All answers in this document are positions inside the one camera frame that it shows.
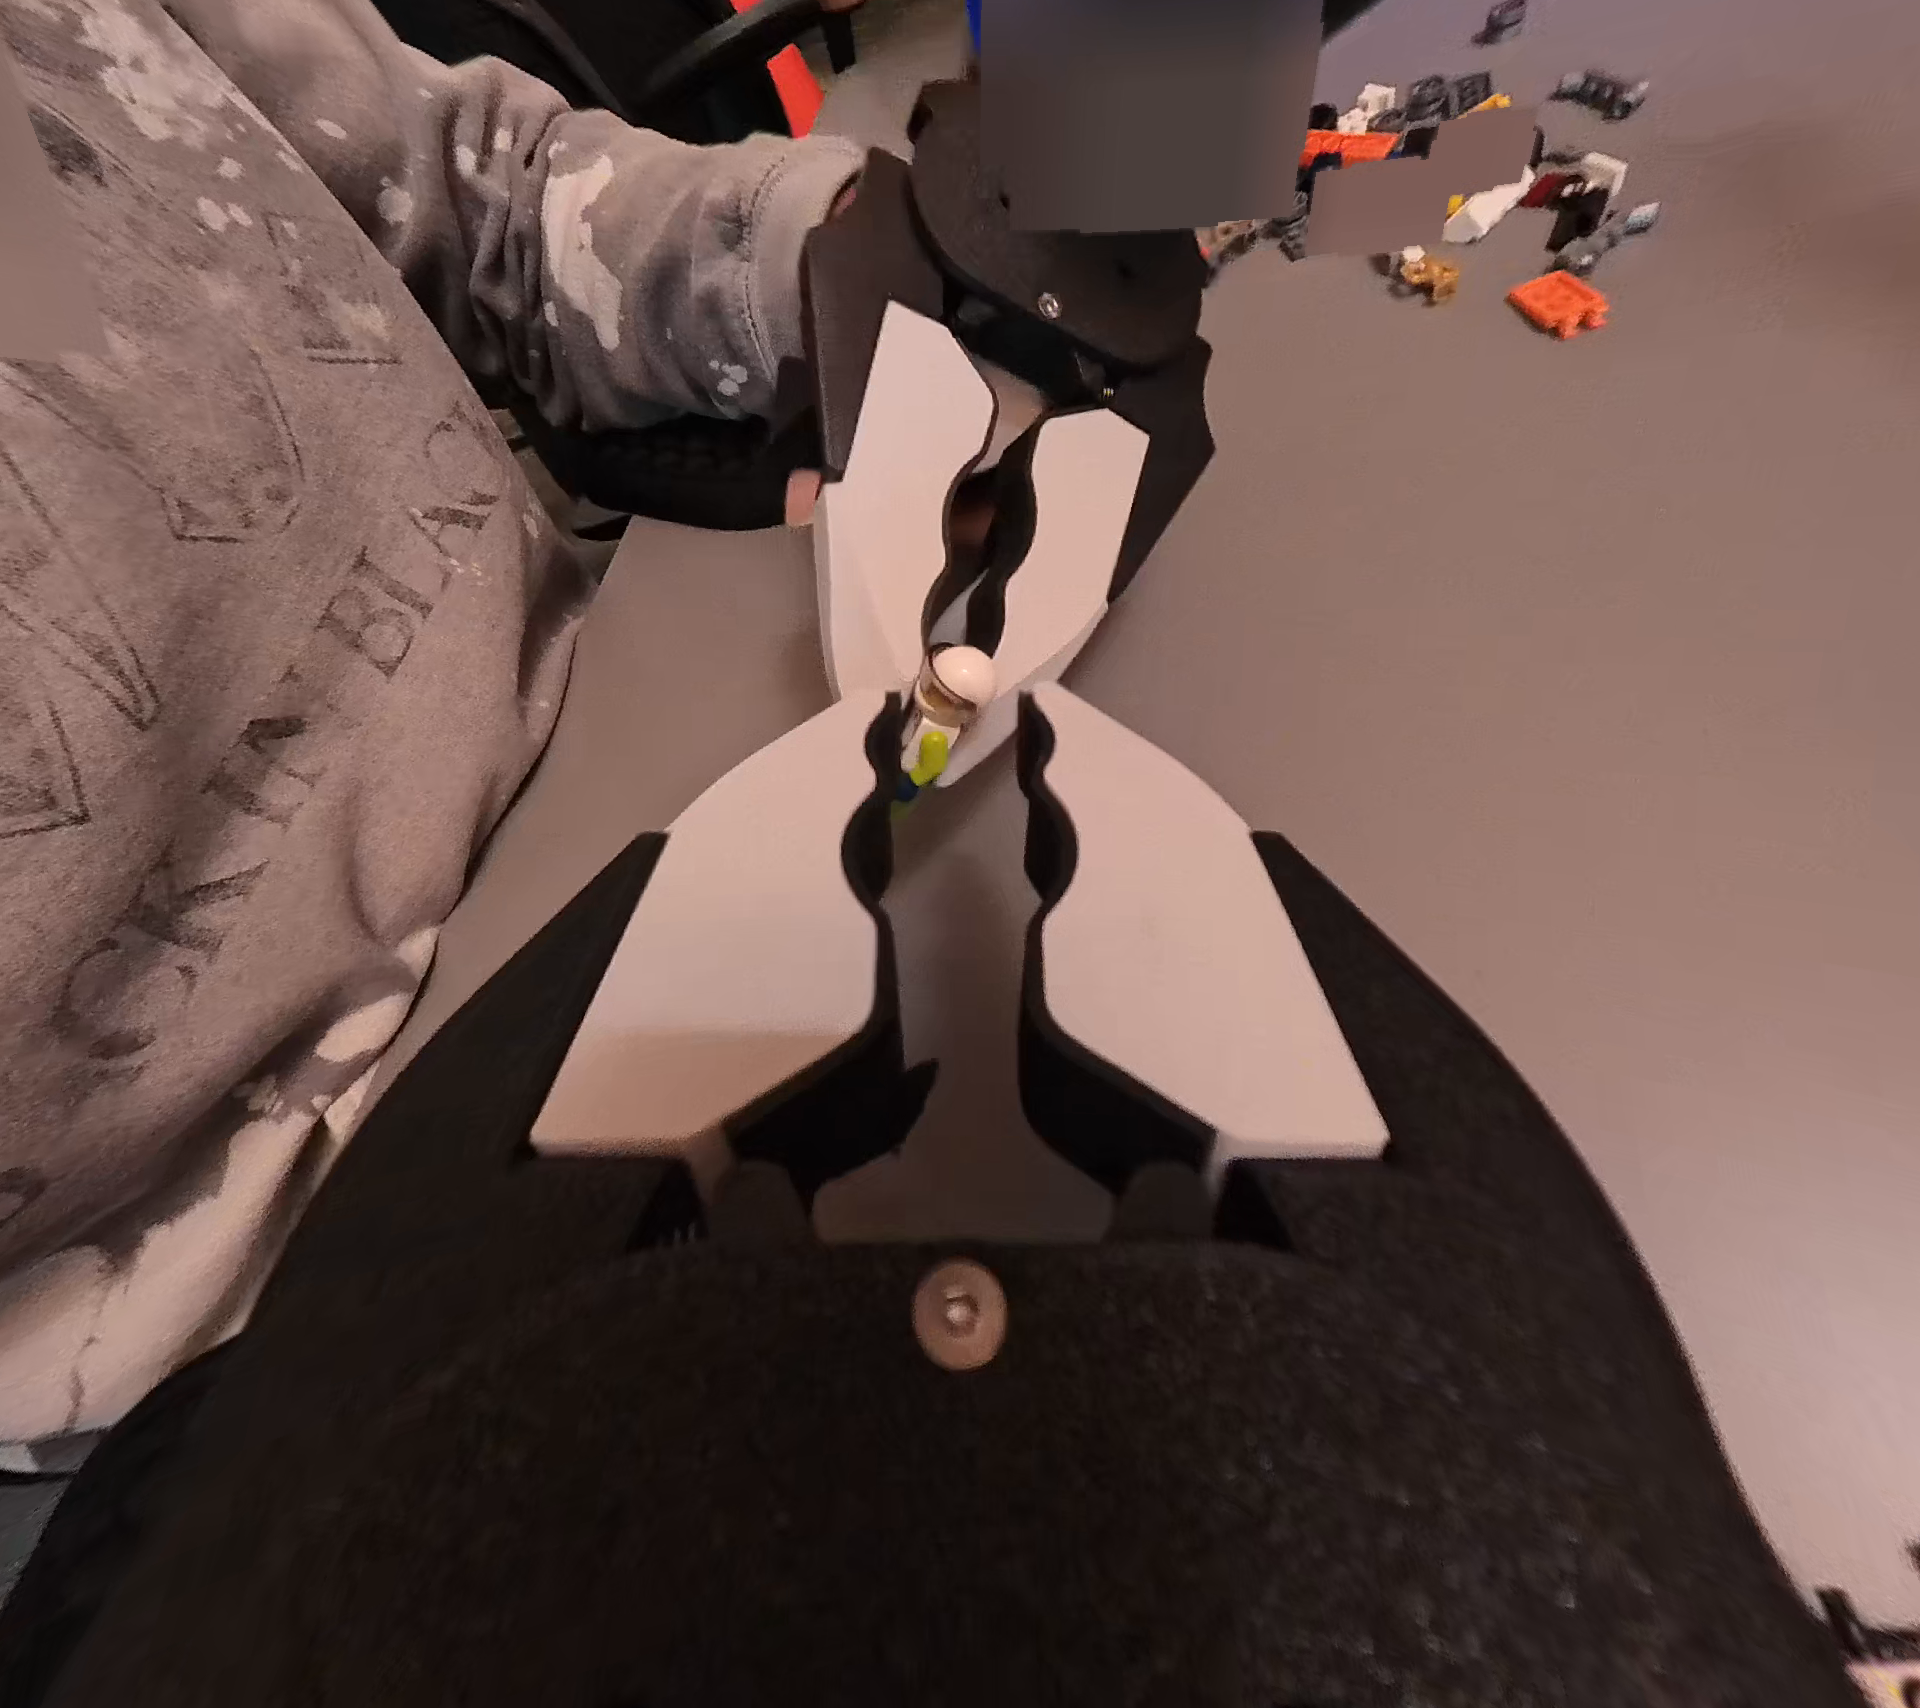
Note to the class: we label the orange traffic cone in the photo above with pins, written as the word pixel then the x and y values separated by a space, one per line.
pixel 751 14

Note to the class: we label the person's grey sweatshirt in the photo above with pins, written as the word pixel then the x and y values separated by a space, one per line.
pixel 211 688

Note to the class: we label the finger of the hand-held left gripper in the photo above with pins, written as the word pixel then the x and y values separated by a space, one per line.
pixel 1075 539
pixel 887 508

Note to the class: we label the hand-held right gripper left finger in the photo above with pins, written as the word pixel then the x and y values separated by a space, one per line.
pixel 720 988

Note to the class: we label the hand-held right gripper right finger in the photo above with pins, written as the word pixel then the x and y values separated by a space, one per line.
pixel 1200 988

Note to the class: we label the lime green lego minifigure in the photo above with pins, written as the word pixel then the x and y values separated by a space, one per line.
pixel 954 688

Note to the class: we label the pile of lego pieces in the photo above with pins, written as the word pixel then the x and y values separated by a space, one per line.
pixel 1561 305

